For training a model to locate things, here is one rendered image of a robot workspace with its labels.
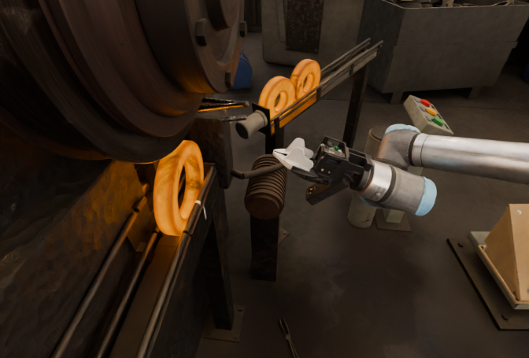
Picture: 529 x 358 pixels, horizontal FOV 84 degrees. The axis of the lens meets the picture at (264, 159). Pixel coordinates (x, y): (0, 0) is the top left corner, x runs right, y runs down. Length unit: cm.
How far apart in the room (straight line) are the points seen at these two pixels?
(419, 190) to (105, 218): 62
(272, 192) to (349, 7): 238
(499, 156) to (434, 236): 94
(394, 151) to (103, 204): 68
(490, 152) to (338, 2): 245
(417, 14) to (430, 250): 163
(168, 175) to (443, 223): 147
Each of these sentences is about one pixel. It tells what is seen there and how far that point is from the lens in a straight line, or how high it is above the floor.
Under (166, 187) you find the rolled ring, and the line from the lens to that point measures 52.
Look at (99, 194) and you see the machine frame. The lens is 50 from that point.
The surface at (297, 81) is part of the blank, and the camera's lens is 105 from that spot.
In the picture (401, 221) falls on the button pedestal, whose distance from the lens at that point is 166.
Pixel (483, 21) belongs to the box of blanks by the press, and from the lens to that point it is 287.
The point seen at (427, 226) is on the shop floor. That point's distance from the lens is 170.
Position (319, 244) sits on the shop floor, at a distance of 145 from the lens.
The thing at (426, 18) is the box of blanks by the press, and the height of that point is 67.
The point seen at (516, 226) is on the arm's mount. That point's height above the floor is 32.
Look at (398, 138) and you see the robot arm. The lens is 86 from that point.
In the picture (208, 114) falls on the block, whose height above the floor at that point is 80.
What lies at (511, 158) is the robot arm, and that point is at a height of 79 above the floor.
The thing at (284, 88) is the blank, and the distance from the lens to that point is 100.
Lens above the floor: 116
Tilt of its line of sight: 38 degrees down
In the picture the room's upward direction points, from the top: straight up
